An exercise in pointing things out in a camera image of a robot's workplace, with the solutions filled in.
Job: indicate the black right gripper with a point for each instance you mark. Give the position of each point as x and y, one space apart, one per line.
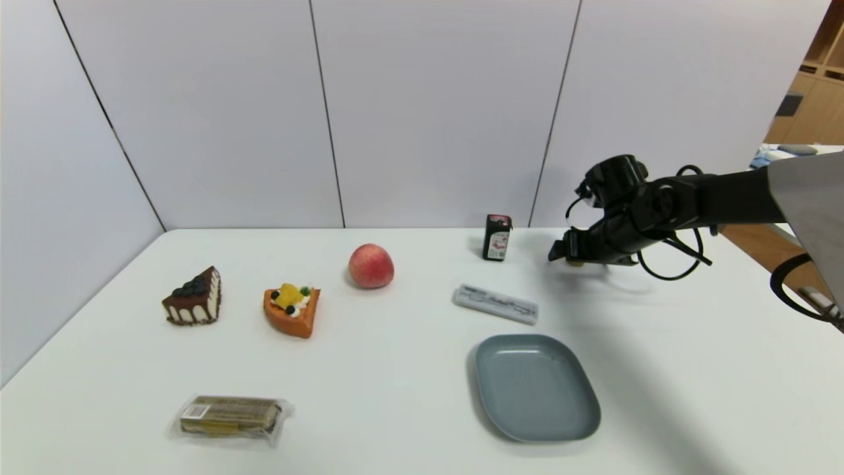
572 245

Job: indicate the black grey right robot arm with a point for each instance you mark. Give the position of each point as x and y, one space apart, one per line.
732 196

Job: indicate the grey blue oval dish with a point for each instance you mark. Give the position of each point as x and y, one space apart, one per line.
537 387

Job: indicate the dark grey oval object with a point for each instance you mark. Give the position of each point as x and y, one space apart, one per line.
796 149

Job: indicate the small dark drink carton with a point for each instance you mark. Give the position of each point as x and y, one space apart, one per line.
495 239

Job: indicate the long grey white packet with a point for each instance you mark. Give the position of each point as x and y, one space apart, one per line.
494 304

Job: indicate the red peach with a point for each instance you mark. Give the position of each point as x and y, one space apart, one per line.
371 266

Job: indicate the blue plate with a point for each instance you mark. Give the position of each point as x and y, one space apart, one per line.
763 157

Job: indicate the white background table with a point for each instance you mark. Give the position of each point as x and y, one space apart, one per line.
817 150

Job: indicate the orange cake slice with fruit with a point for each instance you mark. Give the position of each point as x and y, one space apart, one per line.
292 315

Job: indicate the wooden shelf cabinet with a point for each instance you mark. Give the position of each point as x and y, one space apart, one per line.
817 99

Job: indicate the chocolate cake slice with blueberries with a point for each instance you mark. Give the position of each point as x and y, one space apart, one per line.
193 300

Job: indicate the clear wrapped brown snack pack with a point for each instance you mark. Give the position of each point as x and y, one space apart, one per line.
231 415

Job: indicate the dark chair frame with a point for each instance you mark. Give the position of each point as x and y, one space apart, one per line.
817 300

